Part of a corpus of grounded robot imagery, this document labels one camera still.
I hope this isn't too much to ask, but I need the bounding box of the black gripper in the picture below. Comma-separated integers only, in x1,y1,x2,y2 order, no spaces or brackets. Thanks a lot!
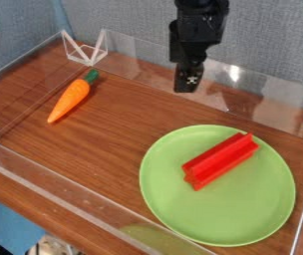
169,6,229,93

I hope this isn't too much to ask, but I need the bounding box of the red rectangular block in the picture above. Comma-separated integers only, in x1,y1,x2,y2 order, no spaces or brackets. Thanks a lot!
182,132,259,191

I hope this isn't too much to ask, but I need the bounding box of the green round plate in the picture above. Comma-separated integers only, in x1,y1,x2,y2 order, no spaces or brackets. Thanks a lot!
140,125,297,247

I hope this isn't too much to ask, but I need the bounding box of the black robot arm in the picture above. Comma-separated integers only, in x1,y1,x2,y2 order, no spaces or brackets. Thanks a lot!
169,0,229,93

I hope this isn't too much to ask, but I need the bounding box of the orange toy carrot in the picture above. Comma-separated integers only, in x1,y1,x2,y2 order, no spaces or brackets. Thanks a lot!
47,70,100,124

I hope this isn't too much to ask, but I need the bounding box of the clear acrylic enclosure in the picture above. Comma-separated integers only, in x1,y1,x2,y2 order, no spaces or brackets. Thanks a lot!
0,31,303,255

